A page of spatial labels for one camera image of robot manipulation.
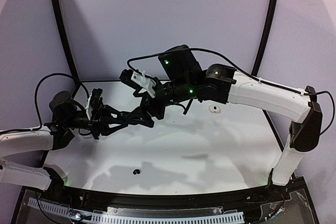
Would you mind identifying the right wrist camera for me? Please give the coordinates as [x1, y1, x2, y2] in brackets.
[119, 69, 157, 98]

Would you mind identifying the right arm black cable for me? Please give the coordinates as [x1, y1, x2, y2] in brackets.
[127, 48, 331, 135]

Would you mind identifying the black frame post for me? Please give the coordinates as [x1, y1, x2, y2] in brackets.
[251, 0, 277, 76]
[51, 0, 79, 79]

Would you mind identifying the black earbud front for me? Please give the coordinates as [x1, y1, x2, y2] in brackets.
[133, 169, 141, 175]

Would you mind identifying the black earbud charging case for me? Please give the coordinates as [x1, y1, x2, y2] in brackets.
[117, 111, 136, 125]

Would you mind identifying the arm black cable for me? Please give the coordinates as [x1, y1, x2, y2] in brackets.
[34, 73, 91, 137]
[127, 48, 331, 135]

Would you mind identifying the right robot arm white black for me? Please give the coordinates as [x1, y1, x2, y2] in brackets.
[130, 45, 323, 186]

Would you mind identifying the white earbud charging case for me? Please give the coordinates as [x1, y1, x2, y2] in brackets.
[208, 105, 221, 114]

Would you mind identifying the white slotted cable duct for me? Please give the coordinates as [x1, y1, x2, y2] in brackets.
[26, 197, 245, 224]

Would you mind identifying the black front aluminium rail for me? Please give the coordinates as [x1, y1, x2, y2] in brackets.
[62, 186, 281, 209]

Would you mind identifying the left black frame post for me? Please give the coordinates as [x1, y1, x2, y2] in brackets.
[51, 0, 79, 79]

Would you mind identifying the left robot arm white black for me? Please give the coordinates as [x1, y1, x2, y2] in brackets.
[1, 89, 128, 191]

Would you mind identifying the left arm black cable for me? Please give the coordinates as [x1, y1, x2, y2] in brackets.
[34, 73, 91, 137]

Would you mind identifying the right black frame post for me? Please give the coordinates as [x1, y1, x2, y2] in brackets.
[251, 0, 277, 76]

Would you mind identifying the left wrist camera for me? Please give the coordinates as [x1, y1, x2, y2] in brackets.
[85, 88, 103, 119]

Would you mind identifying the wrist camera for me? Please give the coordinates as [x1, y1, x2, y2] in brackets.
[85, 88, 103, 119]
[119, 69, 157, 98]

